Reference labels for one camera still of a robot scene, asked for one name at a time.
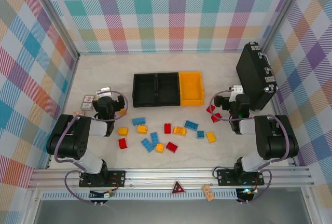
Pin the yellow lego brick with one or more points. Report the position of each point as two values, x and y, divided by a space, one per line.
142 129
123 131
159 148
122 112
210 137
179 131

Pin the small blue lego brick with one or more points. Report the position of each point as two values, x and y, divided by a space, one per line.
200 134

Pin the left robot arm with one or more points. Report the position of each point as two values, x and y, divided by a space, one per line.
67 141

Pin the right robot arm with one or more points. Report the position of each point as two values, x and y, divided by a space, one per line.
277 141

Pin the playing card box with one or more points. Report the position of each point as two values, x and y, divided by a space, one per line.
87 102

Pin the small wooden block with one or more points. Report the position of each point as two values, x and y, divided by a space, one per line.
79 113

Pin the yellow plastic bin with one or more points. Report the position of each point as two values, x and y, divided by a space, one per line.
191 87

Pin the black briefcase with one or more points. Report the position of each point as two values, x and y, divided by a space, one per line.
252 73

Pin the small wooden tag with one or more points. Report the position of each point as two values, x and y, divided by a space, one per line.
208 193

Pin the small connector board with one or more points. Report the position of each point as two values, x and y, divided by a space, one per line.
246 194
103 195

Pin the red triangle sign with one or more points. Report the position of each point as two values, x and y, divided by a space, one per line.
178 189

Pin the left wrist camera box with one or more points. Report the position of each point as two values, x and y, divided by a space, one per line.
104 91

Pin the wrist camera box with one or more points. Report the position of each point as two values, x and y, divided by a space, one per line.
237 89
104 91

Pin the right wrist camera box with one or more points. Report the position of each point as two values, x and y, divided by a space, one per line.
237 89

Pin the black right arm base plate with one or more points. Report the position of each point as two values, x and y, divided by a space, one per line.
223 177

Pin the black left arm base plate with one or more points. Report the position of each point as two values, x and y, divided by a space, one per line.
118 178

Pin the aluminium frame rail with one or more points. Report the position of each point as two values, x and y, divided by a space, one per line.
168 174

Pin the aluminium frame post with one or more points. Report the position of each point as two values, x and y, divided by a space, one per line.
57 19
283 14

